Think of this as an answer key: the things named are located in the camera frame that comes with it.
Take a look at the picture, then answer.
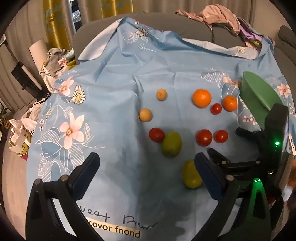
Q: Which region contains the pile of pink clothes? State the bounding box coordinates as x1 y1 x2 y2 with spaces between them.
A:
175 5 275 47

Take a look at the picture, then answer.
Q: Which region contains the blue floral cloth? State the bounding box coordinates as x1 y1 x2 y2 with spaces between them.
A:
26 16 296 241

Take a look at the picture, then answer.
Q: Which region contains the black box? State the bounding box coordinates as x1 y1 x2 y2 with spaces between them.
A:
11 61 43 98

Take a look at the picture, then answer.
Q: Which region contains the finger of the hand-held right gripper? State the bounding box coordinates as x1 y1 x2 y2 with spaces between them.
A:
207 148 270 180
236 127 266 151

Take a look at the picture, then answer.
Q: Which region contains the small red tomato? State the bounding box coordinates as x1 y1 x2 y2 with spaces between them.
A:
211 103 223 115

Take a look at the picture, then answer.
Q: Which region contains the grey sofa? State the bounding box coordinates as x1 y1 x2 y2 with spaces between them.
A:
72 14 296 77

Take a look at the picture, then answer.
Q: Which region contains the green fruit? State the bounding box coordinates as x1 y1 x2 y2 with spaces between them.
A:
161 131 182 157
182 160 203 189

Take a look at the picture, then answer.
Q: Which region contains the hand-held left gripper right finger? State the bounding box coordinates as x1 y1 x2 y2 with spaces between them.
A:
185 152 272 241

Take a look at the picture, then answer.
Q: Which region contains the white plastic bag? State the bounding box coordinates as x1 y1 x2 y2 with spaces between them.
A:
9 102 43 141

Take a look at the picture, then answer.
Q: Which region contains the large red tomato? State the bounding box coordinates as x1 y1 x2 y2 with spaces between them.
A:
196 129 213 146

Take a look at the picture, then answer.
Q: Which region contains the yellow curtain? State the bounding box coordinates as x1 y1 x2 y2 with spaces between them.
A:
43 0 123 50

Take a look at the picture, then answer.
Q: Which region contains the small orange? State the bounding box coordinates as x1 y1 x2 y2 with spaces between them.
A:
222 95 238 112

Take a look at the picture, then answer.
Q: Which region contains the yellow bag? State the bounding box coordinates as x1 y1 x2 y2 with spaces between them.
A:
9 136 31 156

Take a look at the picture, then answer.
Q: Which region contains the green bowl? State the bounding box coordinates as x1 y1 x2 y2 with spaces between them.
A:
238 71 284 128

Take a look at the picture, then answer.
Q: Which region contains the grey curtain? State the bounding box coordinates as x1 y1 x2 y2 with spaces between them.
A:
0 0 50 112

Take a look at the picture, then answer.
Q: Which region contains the large orange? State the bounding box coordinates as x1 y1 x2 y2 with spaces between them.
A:
192 89 212 108

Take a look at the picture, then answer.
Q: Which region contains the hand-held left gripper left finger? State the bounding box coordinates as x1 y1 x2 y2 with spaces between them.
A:
25 152 109 241

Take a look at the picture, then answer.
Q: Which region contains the white panel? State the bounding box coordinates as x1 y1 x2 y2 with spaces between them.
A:
29 38 56 91

